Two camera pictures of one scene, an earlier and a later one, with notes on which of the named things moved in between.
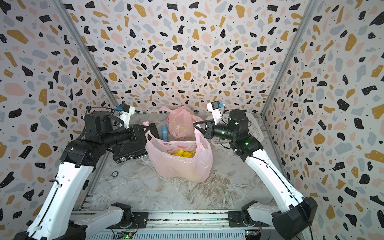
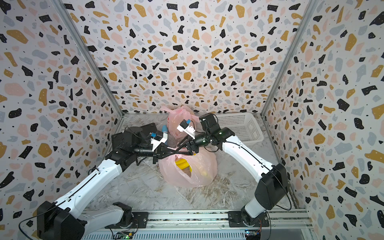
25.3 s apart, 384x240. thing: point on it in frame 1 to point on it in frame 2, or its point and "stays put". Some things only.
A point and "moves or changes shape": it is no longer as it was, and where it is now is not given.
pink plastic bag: (190, 161) moves or changes shape
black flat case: (136, 147) stays put
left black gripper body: (118, 137) to (144, 150)
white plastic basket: (254, 129) stays put
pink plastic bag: (180, 122) stays put
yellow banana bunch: (186, 154) moves or changes shape
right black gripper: (211, 129) to (191, 144)
